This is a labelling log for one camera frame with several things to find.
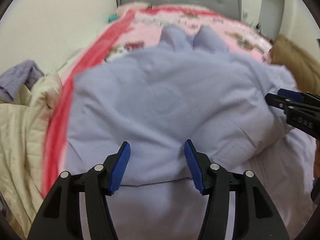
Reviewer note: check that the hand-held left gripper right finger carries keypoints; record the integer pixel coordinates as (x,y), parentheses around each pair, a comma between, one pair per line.
(196,170)

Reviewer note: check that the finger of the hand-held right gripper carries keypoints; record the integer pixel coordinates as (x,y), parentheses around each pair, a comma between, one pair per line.
(290,95)
(276,101)

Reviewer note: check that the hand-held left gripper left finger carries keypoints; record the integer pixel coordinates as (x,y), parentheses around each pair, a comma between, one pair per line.
(120,170)

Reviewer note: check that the lavender puffer jacket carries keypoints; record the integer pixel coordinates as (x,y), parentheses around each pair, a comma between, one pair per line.
(162,92)

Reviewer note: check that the brown padded jacket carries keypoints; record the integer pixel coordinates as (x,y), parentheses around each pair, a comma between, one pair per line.
(292,57)

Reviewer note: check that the cream quilted jacket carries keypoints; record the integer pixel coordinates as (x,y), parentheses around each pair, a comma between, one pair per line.
(22,135)

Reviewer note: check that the lavender knit sweater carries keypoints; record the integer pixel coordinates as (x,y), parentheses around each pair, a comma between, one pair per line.
(22,75)

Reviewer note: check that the pink printed blanket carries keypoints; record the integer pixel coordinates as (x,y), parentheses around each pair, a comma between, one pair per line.
(145,28)

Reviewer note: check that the teal plush toy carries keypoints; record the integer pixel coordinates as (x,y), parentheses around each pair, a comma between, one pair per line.
(112,18)

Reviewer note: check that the pink pillow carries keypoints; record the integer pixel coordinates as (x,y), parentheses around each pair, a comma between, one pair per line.
(132,7)

